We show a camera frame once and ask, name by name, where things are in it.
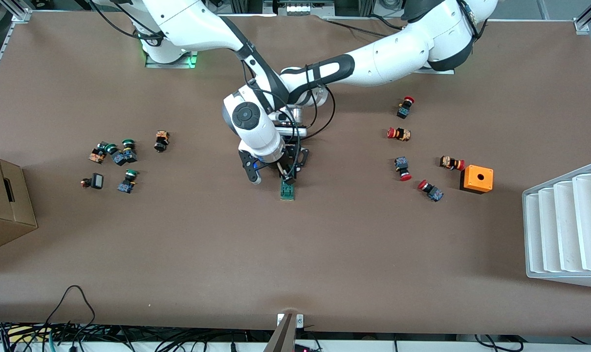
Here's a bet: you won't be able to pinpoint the red push button blue block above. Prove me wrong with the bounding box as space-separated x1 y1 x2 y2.
396 96 416 119
394 156 413 182
417 179 444 202

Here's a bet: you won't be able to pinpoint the green push button blue block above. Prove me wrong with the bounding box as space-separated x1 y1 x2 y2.
105 143 127 167
121 139 139 164
117 169 139 194

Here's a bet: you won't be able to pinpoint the black square button red tail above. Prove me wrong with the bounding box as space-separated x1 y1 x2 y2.
80 173 105 190

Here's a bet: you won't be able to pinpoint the orange box with hole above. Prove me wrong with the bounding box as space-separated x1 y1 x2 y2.
460 165 494 195

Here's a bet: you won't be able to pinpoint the white ribbed tray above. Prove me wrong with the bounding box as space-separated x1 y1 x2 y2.
522 163 591 290

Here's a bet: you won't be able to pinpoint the brown cardboard box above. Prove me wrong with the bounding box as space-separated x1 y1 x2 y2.
0 153 38 255

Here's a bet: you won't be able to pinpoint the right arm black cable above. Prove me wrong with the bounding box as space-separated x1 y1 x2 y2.
88 0 303 184

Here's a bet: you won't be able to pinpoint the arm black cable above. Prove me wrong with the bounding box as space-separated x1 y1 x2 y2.
303 64 336 141
88 0 303 184

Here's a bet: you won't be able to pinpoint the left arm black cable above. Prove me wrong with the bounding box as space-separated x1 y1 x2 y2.
303 64 336 141

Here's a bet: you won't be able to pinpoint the thin black table cable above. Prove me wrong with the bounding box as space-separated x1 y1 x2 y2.
322 18 404 38

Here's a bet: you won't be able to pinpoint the aluminium camera post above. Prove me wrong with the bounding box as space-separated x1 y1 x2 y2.
263 313 296 352

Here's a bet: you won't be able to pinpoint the looped black cable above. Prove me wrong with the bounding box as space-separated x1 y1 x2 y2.
45 285 96 327

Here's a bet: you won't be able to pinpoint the tangled black cables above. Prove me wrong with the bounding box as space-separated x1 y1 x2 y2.
0 320 276 352

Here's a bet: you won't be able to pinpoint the aluminium frame profile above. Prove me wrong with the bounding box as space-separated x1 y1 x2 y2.
573 0 591 35
0 0 32 23

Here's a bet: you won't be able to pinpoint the yellow object under cables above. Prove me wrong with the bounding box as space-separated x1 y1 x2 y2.
7 327 46 343

